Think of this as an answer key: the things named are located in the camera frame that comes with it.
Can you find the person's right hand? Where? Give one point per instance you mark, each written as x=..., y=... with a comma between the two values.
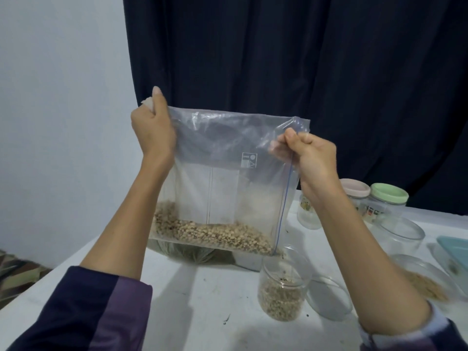
x=314, y=168

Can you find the person's left hand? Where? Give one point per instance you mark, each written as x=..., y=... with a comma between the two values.
x=153, y=135

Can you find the transparent jar blue lid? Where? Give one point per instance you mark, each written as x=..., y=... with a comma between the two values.
x=307, y=212

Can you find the transparent jar pink lid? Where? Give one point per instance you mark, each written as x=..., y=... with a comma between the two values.
x=355, y=188

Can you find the transparent jar green lid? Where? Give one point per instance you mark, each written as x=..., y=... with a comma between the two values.
x=389, y=193

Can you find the clear zip bag of black-eyed peas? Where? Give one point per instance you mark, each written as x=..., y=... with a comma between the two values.
x=219, y=179

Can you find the clear bag with green beans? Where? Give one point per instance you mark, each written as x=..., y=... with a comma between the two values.
x=179, y=252

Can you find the clear round lid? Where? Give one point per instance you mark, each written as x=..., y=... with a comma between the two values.
x=329, y=299

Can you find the pile of yellow soybeans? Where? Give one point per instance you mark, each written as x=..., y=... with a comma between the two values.
x=428, y=286

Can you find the person's left forearm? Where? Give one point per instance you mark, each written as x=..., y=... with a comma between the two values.
x=117, y=245

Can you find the person's right forearm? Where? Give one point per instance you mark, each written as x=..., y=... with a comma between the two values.
x=373, y=274

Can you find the dark navy curtain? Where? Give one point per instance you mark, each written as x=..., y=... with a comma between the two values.
x=292, y=62

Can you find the teal lidded plastic container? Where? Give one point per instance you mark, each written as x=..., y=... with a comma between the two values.
x=457, y=253

